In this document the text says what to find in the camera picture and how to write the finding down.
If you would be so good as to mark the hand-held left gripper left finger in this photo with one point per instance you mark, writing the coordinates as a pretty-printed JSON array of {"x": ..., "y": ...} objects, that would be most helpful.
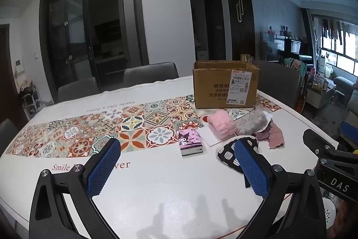
[{"x": 103, "y": 169}]

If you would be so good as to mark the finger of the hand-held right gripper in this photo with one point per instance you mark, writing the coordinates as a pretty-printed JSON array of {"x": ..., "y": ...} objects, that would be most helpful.
[
  {"x": 321, "y": 143},
  {"x": 351, "y": 131}
]

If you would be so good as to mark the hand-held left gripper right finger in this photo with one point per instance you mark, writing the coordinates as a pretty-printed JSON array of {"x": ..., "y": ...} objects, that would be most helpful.
[{"x": 251, "y": 169}]

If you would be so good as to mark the black white dotted pouch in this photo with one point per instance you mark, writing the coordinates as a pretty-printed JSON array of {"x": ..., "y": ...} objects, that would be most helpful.
[{"x": 226, "y": 153}]

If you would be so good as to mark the beige floral zipper pouch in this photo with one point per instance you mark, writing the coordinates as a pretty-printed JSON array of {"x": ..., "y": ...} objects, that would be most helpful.
[{"x": 249, "y": 121}]

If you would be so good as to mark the white cloth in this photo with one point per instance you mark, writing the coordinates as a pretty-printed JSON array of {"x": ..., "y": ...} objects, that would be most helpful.
[{"x": 208, "y": 136}]

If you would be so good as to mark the pink fluffy towel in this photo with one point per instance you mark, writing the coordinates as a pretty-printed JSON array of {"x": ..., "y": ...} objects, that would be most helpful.
[{"x": 221, "y": 122}]

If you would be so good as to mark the purple cartoon tissue pack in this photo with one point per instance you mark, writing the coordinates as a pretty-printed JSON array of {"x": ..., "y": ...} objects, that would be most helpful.
[{"x": 190, "y": 142}]

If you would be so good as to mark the brown cardboard box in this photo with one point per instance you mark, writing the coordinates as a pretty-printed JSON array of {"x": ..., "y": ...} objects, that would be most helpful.
[{"x": 212, "y": 87}]

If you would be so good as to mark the grey sofa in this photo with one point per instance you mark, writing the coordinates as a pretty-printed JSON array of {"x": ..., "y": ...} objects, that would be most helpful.
[{"x": 348, "y": 93}]

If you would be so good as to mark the dusty pink cloth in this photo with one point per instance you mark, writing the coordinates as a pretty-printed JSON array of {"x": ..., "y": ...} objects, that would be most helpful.
[{"x": 275, "y": 135}]

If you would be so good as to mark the coffee table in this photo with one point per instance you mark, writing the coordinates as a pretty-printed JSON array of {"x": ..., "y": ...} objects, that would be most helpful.
[{"x": 318, "y": 96}]

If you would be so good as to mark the grey dining chair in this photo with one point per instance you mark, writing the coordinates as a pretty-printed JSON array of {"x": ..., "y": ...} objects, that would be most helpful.
[
  {"x": 279, "y": 82},
  {"x": 9, "y": 132},
  {"x": 78, "y": 89},
  {"x": 151, "y": 73}
]

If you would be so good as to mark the teal pink clothes pile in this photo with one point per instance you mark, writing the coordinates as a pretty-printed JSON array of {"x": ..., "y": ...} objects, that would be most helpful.
[{"x": 293, "y": 65}]

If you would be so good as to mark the large window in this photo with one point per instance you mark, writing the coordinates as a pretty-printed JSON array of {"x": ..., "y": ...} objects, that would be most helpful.
[{"x": 335, "y": 40}]

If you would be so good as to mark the dark shelf unit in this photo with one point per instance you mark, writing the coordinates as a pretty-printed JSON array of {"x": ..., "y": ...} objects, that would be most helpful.
[{"x": 288, "y": 45}]

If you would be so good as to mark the dark framed glass sliding door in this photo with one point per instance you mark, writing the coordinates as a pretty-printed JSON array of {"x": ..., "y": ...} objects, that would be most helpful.
[{"x": 84, "y": 31}]

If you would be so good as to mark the dark wooden panel door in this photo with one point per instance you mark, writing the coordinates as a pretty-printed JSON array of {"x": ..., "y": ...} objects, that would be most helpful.
[{"x": 240, "y": 26}]

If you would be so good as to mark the wall intercom panel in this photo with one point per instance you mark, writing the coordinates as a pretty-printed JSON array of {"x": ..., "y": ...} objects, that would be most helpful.
[{"x": 19, "y": 65}]

